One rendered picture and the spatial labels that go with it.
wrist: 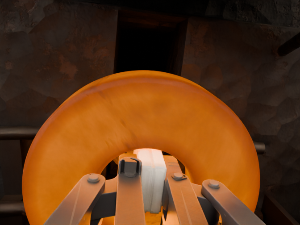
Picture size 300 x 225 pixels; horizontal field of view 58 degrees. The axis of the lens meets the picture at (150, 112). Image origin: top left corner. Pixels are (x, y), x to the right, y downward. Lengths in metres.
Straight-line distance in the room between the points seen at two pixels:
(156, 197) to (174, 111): 0.05
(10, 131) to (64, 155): 0.09
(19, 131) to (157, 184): 0.14
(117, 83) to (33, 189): 0.08
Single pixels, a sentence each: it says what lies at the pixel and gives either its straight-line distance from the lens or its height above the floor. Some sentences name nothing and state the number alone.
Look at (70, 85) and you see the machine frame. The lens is 0.25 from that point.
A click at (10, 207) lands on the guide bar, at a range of 0.26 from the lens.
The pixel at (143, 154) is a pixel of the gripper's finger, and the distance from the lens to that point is 0.16.
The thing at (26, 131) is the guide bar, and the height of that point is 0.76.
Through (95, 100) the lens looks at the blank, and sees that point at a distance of 0.16.
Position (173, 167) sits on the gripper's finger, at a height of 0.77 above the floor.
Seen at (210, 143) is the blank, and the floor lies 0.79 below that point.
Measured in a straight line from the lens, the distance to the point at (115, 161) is 0.30.
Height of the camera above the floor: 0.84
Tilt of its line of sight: 13 degrees down
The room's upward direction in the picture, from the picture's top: 6 degrees clockwise
